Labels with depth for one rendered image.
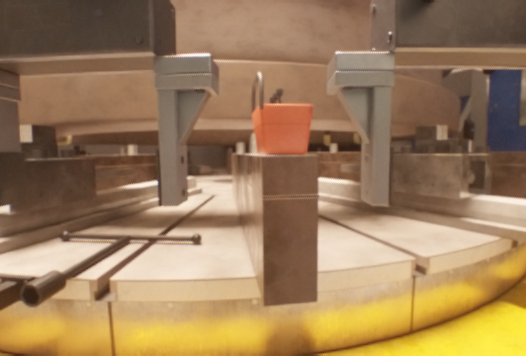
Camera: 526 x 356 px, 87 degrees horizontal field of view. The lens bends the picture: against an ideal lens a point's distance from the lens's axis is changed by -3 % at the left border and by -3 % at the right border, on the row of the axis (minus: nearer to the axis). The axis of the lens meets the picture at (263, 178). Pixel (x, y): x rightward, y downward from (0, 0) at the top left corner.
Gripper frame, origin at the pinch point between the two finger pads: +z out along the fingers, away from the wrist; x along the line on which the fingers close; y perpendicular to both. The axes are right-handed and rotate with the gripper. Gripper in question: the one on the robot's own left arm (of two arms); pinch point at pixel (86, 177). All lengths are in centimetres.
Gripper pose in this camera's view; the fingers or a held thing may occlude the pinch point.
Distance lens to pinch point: 25.0
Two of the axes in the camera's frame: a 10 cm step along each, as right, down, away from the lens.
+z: 0.1, 10.0, 0.9
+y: 0.3, -0.9, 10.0
